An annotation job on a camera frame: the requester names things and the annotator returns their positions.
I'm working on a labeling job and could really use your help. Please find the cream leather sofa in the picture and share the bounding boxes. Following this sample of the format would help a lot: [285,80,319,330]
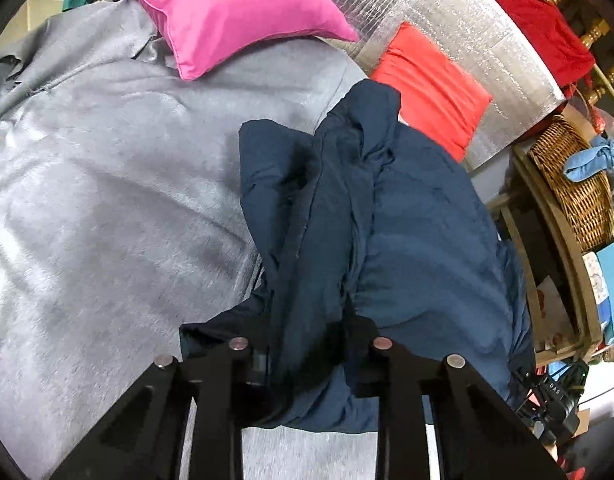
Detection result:
[0,0,63,51]

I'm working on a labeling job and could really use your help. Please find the grey bed blanket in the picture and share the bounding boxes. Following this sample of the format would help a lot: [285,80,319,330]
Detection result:
[0,0,363,479]

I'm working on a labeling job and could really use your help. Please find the orange-red pillow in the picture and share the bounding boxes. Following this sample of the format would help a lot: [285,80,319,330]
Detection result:
[371,22,493,162]

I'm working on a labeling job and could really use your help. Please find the blue and white box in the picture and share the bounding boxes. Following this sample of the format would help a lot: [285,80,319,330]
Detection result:
[583,242,614,346]

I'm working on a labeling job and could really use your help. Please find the navy blue jacket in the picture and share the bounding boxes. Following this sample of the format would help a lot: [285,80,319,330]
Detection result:
[180,79,535,434]

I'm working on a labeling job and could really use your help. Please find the wicker basket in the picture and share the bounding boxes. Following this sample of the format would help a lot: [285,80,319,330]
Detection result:
[528,115,613,252]

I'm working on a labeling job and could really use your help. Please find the light blue cloth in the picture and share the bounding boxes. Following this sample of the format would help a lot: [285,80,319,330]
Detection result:
[562,136,614,183]

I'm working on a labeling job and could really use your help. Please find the silver foil headboard panel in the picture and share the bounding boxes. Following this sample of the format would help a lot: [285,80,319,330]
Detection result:
[333,0,564,170]

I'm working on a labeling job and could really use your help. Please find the red blanket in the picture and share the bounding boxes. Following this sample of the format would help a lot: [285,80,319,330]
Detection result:
[496,0,595,88]

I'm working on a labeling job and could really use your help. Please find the wooden side shelf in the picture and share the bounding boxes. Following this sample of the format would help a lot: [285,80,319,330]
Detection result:
[487,146,603,367]

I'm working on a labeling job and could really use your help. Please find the pink pillow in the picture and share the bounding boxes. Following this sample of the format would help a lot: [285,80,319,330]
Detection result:
[139,0,358,80]

